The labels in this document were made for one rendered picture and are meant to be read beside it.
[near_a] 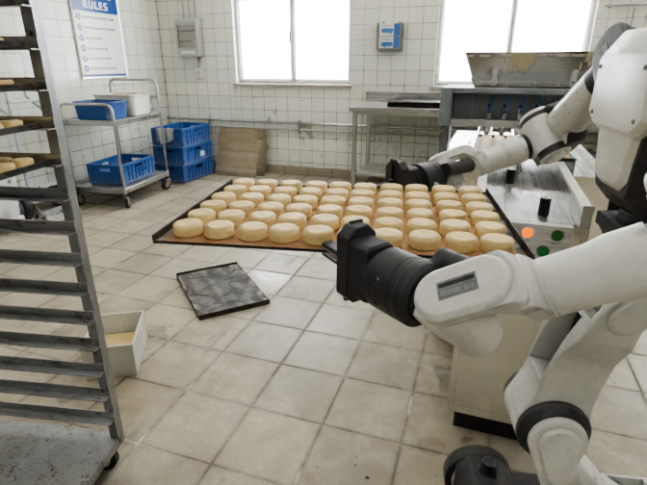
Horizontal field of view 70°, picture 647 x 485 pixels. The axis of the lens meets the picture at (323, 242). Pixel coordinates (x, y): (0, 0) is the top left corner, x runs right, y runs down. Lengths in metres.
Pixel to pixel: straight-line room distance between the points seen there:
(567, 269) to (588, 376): 0.56
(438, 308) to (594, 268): 0.16
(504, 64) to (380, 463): 1.62
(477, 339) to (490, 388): 1.22
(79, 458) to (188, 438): 0.38
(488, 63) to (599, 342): 1.44
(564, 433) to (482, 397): 0.77
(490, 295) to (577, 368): 0.56
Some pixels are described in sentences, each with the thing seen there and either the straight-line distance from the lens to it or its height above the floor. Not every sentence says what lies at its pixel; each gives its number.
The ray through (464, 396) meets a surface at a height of 0.16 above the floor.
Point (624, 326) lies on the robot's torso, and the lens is 0.98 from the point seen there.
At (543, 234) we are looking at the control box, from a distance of 1.50.
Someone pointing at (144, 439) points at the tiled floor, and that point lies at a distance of 1.95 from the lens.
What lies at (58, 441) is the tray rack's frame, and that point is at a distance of 1.83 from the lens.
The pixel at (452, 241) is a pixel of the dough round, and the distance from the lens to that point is 0.75.
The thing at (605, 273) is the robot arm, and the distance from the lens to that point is 0.53.
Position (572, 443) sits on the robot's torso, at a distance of 1.10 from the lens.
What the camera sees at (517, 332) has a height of 0.46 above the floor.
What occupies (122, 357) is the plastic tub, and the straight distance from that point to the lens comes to 2.23.
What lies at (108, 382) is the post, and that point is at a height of 0.37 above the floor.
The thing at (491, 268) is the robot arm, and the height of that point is 1.08.
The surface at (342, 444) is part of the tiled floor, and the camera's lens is 1.83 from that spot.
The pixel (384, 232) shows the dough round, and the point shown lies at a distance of 0.76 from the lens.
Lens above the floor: 1.28
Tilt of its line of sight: 21 degrees down
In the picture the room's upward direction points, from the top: straight up
